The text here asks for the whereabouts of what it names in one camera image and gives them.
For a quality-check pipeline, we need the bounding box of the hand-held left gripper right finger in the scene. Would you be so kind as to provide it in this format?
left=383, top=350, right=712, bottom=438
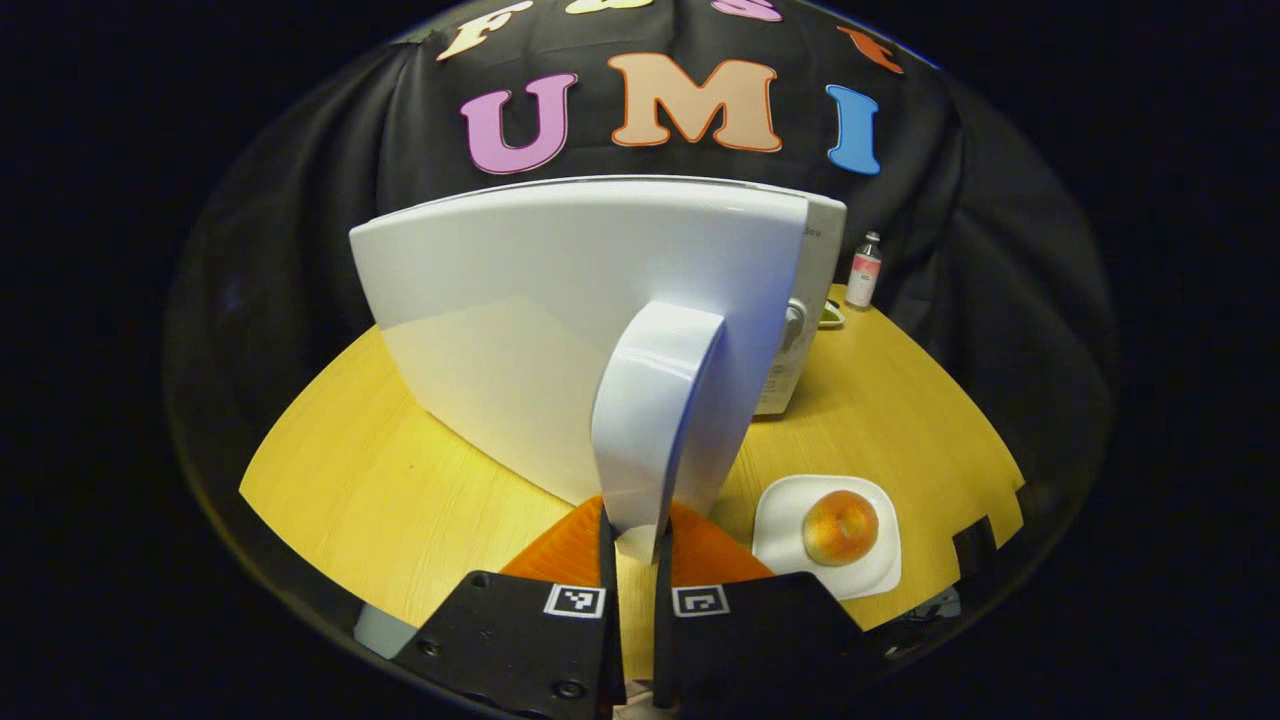
left=655, top=500, right=881, bottom=713

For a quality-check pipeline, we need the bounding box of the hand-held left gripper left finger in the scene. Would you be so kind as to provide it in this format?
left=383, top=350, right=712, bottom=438
left=390, top=495, right=626, bottom=720

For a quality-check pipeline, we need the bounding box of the brown bagel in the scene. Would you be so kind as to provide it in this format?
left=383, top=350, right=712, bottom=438
left=802, top=490, right=881, bottom=567

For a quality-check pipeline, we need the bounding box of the white microwave oven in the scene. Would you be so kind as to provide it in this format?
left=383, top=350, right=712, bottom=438
left=348, top=175, right=849, bottom=561

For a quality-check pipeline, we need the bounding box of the white square plate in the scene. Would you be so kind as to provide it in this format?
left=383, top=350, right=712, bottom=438
left=752, top=474, right=903, bottom=601

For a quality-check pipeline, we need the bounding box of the small bottle with pink label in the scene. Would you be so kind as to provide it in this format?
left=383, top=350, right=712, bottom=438
left=845, top=231, right=884, bottom=309

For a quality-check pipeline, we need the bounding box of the black backdrop cloth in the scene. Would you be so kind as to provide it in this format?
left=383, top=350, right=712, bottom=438
left=165, top=0, right=1116, bottom=601

